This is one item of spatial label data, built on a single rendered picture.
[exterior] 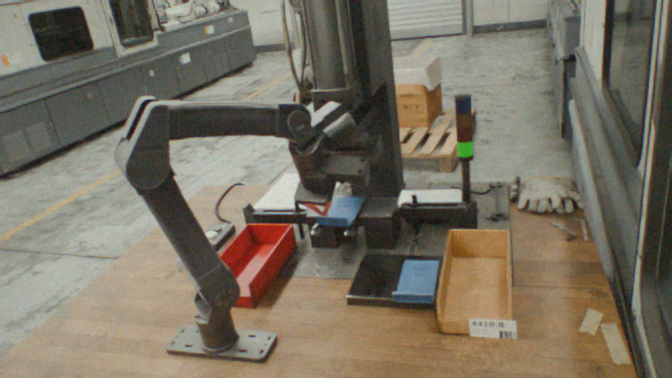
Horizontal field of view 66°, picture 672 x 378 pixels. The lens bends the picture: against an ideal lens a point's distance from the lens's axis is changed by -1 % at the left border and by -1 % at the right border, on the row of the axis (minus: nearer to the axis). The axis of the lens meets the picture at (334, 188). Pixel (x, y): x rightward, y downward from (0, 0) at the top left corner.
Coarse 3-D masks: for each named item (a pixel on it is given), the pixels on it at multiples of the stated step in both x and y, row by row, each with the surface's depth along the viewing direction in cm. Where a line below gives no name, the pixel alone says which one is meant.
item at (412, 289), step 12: (408, 264) 107; (420, 264) 107; (432, 264) 106; (408, 276) 103; (420, 276) 103; (432, 276) 102; (408, 288) 100; (420, 288) 99; (432, 288) 99; (396, 300) 97; (408, 300) 96; (420, 300) 95; (432, 300) 94
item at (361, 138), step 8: (368, 104) 131; (376, 104) 129; (360, 112) 127; (368, 112) 121; (376, 112) 129; (360, 120) 116; (368, 120) 121; (360, 128) 114; (352, 136) 108; (360, 136) 114; (368, 136) 117; (376, 136) 117; (344, 144) 109; (352, 144) 109; (360, 144) 112; (368, 144) 113; (376, 144) 113; (336, 152) 112; (344, 152) 111; (352, 152) 111; (360, 152) 110; (368, 152) 110; (376, 152) 113; (368, 160) 110; (376, 160) 113
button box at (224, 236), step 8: (240, 184) 172; (224, 192) 162; (216, 208) 151; (216, 224) 136; (224, 224) 136; (232, 224) 135; (216, 232) 131; (224, 232) 131; (232, 232) 134; (216, 240) 128; (224, 240) 130; (216, 248) 126
